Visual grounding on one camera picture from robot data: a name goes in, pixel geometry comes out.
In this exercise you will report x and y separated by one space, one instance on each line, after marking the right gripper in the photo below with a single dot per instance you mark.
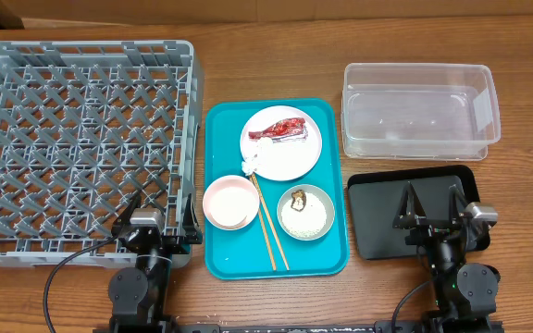
424 231

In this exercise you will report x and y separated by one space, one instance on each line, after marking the pink bowl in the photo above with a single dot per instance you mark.
231 202

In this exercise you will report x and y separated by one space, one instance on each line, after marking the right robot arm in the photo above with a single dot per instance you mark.
465 293

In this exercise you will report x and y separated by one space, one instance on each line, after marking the clear plastic bin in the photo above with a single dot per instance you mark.
419 111

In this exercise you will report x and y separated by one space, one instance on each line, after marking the grey dishwasher rack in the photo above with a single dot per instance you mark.
83 127

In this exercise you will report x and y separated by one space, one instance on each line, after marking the white rice pile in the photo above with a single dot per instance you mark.
309 222

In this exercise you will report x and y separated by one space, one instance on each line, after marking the teal plastic tray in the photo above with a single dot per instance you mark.
242 254

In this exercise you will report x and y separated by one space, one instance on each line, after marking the white tissue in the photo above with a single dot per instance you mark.
251 163

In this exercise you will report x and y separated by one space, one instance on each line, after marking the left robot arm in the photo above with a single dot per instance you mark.
138 293

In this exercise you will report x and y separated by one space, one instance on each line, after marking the white round plate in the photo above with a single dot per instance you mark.
284 160

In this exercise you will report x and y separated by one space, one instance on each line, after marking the grey bowl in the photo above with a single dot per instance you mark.
322 196

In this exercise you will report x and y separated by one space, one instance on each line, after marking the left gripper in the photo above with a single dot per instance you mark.
166 238

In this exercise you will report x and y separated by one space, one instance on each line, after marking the red snack wrapper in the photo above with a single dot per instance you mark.
288 129

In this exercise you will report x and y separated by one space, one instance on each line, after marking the black rectangular tray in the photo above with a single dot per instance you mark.
375 197

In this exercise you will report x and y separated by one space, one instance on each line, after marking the brown food scrap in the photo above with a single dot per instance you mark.
298 200

